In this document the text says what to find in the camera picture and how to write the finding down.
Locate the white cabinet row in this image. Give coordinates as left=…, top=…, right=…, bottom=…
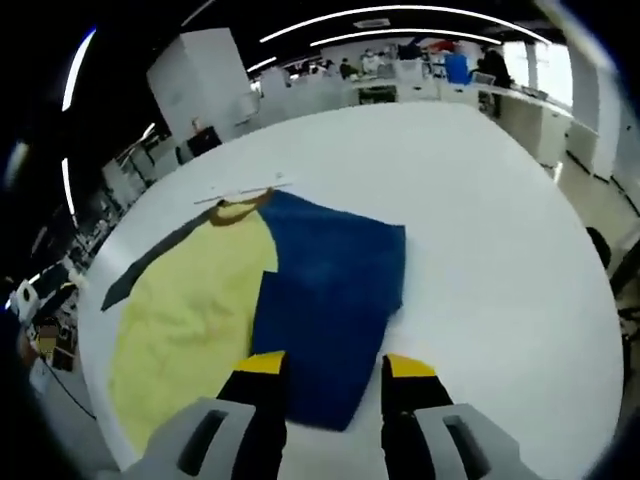
left=259, top=69, right=362, bottom=122

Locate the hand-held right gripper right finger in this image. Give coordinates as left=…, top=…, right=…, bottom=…
left=380, top=352, right=541, bottom=480

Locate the black cabinet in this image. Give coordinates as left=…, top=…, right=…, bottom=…
left=187, top=124, right=224, bottom=160

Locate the blue bin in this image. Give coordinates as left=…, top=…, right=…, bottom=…
left=444, top=53, right=472, bottom=87

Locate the long curved ceiling light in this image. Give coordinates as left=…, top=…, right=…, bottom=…
left=259, top=9, right=540, bottom=45

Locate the yellow blue grey t-shirt garment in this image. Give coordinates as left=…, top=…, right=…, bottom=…
left=99, top=188, right=407, bottom=451

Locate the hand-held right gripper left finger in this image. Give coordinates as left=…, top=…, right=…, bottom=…
left=127, top=349, right=290, bottom=480

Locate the black cable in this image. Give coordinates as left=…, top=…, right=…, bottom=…
left=39, top=358, right=97, bottom=422

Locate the white square pillar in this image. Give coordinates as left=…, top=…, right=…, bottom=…
left=146, top=27, right=262, bottom=146

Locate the straight ceiling light strip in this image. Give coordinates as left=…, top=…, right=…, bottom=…
left=60, top=25, right=97, bottom=112

